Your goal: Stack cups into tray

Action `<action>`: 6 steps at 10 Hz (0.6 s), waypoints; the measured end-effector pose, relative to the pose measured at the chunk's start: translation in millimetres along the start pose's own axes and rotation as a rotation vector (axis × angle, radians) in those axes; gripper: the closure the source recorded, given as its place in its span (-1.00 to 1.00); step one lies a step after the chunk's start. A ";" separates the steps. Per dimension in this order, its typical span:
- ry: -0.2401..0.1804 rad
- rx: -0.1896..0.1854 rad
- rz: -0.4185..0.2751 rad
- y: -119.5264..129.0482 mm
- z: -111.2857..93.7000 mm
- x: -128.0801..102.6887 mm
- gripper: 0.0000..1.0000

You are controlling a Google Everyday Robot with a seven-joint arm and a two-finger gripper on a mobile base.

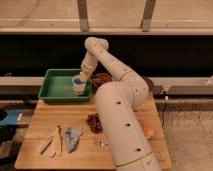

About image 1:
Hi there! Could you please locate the white cup blue inside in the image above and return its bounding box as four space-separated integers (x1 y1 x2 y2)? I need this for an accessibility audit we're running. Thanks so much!
72 75 86 95

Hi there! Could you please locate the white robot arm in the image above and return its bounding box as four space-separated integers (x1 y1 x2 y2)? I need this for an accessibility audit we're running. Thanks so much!
80 37 162 171

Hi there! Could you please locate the green plastic tray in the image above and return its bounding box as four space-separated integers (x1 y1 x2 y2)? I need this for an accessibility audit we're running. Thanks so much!
38 69 92 103

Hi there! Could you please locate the dark red bowl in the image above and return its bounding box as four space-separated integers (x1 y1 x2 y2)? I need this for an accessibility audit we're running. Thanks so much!
92 73 112 88

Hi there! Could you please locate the bunch of red grapes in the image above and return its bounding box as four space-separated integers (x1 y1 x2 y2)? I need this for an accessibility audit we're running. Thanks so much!
87 113 102 133

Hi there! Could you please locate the grey blue cloth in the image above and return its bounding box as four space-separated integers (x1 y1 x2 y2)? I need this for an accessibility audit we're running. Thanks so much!
63 127 82 153

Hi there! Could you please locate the small metal object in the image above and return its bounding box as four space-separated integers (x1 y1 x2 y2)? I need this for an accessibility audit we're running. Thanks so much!
96 140 108 147

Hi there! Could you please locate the blue object at left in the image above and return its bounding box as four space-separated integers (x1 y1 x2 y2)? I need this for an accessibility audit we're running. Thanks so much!
0 109 22 126

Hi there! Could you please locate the orange fruit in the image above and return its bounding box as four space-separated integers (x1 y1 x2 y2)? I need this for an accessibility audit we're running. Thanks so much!
143 126 154 139

